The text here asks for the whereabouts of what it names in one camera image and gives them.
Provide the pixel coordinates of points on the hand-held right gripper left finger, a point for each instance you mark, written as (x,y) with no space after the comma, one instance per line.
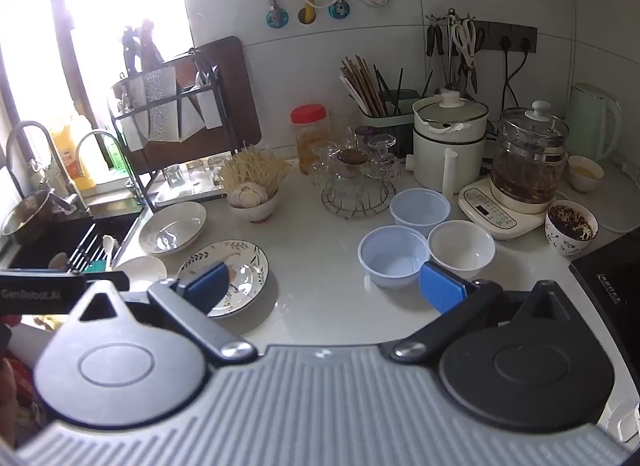
(210,288)

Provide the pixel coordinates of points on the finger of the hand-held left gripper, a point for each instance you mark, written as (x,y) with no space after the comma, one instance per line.
(107,280)

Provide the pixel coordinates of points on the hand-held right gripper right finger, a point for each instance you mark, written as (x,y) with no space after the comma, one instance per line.
(440,290)

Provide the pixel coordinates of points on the floral print plate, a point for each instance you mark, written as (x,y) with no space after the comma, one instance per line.
(247,273)

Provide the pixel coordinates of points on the white ceramic bowl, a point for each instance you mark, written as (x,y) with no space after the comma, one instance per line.
(460,248)

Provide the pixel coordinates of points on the white plastic bowl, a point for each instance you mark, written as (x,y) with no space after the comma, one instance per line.
(392,258)

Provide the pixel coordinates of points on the clear round lid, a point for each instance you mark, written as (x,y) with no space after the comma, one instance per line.
(172,226)

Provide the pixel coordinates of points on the white spoon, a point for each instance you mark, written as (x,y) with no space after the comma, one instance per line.
(107,248)

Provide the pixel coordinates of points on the small white bowl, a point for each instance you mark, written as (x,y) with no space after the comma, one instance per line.
(145,268)

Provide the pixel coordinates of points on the bundle of metal chopsticks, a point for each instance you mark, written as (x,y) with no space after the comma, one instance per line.
(82,248)

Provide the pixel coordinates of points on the black kitchen sink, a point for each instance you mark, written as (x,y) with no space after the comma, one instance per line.
(55,246)

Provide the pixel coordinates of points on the steel pot in sink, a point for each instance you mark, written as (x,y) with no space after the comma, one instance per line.
(25,218)

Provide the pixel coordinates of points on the blue plastic bowl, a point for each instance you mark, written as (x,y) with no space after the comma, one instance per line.
(420,211)

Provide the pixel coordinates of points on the cream bowl holding garlic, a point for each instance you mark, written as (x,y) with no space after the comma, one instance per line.
(252,213)

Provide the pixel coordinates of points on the cream kettle heating base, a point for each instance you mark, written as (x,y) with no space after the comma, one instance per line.
(492,213)

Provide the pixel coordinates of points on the red patterned cloth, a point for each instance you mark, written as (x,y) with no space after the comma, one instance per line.
(17,391)

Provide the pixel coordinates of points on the garlic bulb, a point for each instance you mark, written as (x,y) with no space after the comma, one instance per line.
(247,193)

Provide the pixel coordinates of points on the small glass jar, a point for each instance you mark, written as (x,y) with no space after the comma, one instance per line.
(215,168)
(172,176)
(196,171)

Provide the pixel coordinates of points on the green bottle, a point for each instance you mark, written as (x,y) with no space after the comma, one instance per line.
(115,153)

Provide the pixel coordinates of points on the bundle of dried noodles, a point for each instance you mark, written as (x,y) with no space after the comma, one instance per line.
(250,165)

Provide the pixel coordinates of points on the patterned bowl with dark food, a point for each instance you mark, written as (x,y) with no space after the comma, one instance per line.
(562,242)

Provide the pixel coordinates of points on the orange detergent bottle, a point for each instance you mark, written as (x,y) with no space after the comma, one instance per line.
(70,150)

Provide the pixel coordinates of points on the white electric cooking pot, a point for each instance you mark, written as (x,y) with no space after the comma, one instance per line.
(430,155)

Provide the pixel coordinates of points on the black dish rack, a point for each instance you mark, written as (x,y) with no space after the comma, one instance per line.
(130,145)

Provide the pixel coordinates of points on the short steel faucet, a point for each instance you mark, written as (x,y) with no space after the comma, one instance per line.
(97,135)

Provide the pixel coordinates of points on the glass health kettle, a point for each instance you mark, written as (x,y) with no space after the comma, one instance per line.
(527,160)

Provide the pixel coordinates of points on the tall steel faucet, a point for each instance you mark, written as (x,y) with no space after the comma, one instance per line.
(20,133)

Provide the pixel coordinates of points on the black induction cooktop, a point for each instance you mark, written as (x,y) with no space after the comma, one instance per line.
(612,291)

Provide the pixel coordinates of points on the white cutting board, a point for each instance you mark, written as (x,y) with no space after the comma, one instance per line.
(200,113)

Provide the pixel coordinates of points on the red lid plastic jar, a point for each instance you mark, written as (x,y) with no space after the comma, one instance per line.
(310,138)

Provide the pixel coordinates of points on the green chopstick holder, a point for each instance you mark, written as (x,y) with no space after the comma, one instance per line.
(402,113)

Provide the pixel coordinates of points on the small bowl with yellow liquid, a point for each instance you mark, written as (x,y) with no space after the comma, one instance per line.
(585,180)

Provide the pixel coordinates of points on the textured glass cutting board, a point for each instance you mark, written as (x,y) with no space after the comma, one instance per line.
(161,105)

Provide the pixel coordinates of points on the white counter mat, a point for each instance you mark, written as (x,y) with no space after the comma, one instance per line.
(607,211)

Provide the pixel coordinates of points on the brown cutting board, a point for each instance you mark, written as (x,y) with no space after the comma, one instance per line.
(235,90)

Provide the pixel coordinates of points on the bundle of wooden chopsticks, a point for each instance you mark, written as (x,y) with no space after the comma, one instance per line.
(362,85)

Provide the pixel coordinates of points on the mint green electric kettle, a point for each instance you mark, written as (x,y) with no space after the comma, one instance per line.
(592,120)

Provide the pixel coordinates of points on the hanging kitchen utensils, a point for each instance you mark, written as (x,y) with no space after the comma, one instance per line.
(440,45)

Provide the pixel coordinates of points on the black wall power strip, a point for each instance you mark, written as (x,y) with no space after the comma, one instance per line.
(520,38)

